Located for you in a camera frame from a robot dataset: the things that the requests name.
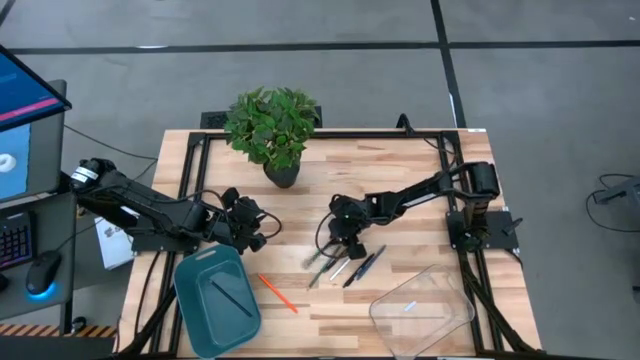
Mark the teal plastic bin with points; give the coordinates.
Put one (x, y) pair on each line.
(200, 320)

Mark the green plant in black pot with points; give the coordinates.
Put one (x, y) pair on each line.
(272, 130)

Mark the blue pen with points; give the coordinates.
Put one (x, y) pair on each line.
(375, 257)

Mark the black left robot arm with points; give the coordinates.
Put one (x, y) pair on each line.
(150, 210)

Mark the dark pen with clear barrel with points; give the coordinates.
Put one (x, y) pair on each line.
(332, 262)

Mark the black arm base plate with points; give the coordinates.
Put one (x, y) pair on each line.
(165, 245)
(500, 230)

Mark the thin black pencil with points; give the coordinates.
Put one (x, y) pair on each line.
(231, 298)

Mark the black aluminium table frame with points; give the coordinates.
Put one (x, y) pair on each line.
(350, 135)

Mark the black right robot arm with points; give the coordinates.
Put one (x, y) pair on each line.
(425, 192)

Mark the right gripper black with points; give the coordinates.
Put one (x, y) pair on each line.
(352, 215)

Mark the orange pencil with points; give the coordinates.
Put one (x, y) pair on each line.
(278, 294)

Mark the black tilted computer monitor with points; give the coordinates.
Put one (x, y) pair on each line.
(25, 95)

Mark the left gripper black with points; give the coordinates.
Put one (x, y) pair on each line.
(240, 220)

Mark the clear plastic bin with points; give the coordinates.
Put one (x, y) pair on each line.
(450, 320)

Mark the yellow black hazard strip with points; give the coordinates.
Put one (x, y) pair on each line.
(50, 331)

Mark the white booklet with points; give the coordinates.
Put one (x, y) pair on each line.
(112, 250)

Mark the black computer mouse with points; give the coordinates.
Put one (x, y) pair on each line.
(42, 270)

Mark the dark computer desk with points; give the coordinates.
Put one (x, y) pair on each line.
(55, 225)

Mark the black keyboard with coloured lights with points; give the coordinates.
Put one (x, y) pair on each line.
(15, 242)

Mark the grey-framed computer monitor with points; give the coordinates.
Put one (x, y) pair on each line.
(45, 160)

